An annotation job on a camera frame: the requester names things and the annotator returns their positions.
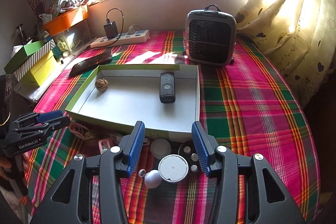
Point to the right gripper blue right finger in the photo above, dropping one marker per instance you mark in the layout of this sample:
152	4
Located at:
202	146

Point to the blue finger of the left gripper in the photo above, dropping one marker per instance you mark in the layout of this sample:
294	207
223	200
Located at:
45	117
58	123

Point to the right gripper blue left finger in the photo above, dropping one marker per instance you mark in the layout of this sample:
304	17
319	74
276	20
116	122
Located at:
134	147

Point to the pink hair clip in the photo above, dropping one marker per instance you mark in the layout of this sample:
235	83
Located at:
78	130

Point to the pink clip with green pad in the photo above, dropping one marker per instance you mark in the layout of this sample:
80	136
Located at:
105	144

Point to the brown walnut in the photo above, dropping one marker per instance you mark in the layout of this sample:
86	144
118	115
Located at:
101	85
90	139

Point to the green white round container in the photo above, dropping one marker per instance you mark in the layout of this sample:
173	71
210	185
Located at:
173	168

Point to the person left hand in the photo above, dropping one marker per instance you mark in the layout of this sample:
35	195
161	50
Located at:
4	163

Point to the black disc with magnets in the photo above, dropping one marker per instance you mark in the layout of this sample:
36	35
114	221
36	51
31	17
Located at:
188	152

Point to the white round pad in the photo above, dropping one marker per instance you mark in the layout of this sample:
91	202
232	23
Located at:
160	148

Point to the white hook knob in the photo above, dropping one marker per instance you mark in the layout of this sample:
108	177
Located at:
152	179

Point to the yellow box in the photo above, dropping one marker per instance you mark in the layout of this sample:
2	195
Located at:
37	75

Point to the green white cardboard box tray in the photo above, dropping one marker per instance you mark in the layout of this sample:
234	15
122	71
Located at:
133	95

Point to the striped white box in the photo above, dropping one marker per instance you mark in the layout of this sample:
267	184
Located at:
32	60

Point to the brown walnut in tray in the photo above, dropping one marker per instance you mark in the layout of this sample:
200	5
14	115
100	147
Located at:
101	85

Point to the plaid red green bedsheet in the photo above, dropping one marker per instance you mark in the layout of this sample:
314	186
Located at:
247	106

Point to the black remote control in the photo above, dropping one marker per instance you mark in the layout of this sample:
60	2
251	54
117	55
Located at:
167	88

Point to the green gift box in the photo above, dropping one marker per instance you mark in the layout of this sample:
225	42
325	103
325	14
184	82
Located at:
22	55

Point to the black smartphone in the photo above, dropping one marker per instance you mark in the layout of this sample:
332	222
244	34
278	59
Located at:
91	63

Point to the orange storage tray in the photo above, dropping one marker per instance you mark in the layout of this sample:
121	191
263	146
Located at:
66	20

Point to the grey portable fan heater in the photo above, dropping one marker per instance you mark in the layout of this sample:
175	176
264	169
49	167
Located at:
210	36

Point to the white power strip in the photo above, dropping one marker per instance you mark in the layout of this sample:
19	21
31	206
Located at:
138	37

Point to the cream heart pattern curtain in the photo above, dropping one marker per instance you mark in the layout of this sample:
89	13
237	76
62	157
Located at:
298	36

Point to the black charger with cable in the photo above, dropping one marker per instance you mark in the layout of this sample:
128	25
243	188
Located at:
110	28

